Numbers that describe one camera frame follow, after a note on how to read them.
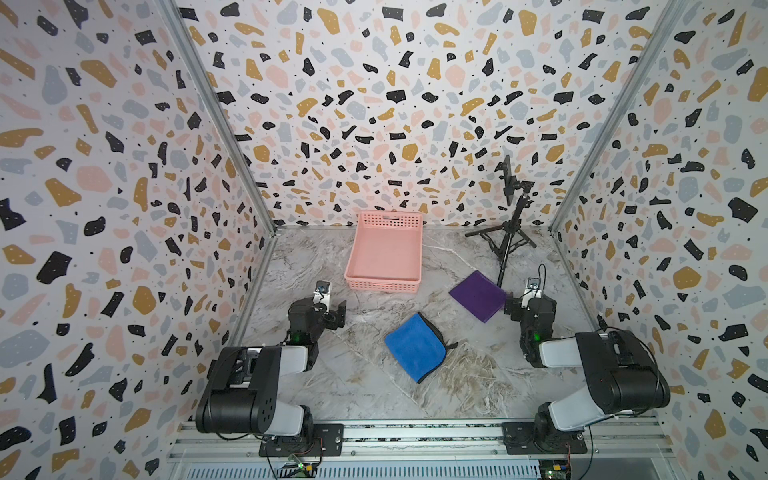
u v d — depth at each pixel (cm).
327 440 73
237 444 74
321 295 78
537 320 72
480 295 105
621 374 46
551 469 72
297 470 71
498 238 117
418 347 88
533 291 80
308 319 70
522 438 74
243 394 44
